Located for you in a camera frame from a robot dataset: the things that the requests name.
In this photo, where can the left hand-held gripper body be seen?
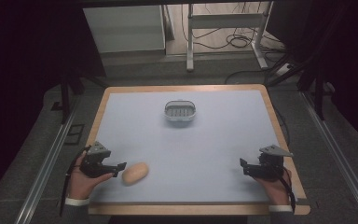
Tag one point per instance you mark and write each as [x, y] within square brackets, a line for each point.
[94, 158]

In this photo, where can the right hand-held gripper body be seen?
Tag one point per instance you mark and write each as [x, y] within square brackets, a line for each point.
[268, 165]

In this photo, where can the brown potato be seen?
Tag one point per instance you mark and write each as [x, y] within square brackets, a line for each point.
[135, 173]

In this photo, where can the white plastic basket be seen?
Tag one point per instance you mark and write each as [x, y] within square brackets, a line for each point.
[180, 111]

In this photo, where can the person's right hand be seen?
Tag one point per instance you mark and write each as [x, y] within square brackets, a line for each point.
[275, 189]

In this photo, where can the person's left hand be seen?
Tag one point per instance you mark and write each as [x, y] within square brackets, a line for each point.
[84, 183]

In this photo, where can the pale blue table mat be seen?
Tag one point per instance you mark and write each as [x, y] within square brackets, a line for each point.
[186, 146]

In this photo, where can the wooden table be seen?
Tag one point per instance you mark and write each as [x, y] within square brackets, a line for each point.
[195, 209]

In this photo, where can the black metal stand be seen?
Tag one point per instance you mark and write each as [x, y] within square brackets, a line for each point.
[318, 90]
[66, 96]

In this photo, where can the white power strip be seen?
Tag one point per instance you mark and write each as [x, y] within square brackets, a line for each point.
[283, 70]

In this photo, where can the dark curtain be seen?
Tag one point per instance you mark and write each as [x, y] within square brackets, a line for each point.
[28, 62]
[348, 62]

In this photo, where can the white cabinet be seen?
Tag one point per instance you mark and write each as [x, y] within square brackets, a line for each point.
[127, 29]

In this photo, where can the metal floor rail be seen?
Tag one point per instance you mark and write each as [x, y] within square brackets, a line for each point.
[338, 155]
[46, 168]

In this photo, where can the white metal desk frame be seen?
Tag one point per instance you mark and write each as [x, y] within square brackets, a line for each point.
[227, 21]

